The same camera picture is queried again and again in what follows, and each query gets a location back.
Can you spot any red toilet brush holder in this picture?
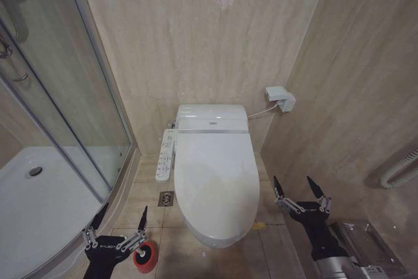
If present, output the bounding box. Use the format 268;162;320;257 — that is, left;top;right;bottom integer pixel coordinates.
132;240;159;275

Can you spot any square metal floor drain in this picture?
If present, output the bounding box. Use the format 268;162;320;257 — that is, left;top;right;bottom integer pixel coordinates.
157;190;178;208

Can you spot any white bidet seat unit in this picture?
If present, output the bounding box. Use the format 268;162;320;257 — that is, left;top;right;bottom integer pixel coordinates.
176;103;250;135

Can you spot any white toilet lid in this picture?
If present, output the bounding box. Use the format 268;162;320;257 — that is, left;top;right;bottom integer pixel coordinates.
173;131;261;239

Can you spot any glass shower enclosure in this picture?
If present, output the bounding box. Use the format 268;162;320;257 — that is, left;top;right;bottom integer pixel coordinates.
0;0;137;205

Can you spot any white shower tray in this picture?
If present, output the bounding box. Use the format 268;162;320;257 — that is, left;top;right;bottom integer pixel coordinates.
0;146;138;279

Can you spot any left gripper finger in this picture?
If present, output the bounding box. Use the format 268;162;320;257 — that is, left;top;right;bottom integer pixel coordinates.
80;203;110;250
116;206;149;254

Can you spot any white bidet control panel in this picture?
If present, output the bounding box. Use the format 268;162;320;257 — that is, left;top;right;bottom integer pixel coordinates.
154;127;178;183

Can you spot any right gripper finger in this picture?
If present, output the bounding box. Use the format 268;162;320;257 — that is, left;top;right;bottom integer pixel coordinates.
306;175;333;213
272;175;304;216

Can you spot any white power cable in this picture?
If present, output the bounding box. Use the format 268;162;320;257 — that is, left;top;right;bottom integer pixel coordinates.
247;103;280;120

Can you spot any grey wall socket box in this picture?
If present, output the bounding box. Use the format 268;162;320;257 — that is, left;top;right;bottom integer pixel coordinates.
265;86;297;114

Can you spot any round chrome shower drain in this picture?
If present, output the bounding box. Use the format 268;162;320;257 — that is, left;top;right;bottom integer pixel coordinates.
25;166;44;180

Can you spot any chrome shower door handle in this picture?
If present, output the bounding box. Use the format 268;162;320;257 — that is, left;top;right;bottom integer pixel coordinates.
0;35;29;83

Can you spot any white toilet bowl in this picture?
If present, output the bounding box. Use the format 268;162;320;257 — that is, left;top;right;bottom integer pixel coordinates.
178;199;259;250

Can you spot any chrome toilet paper holder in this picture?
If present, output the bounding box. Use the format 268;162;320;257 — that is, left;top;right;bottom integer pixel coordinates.
327;220;402;279

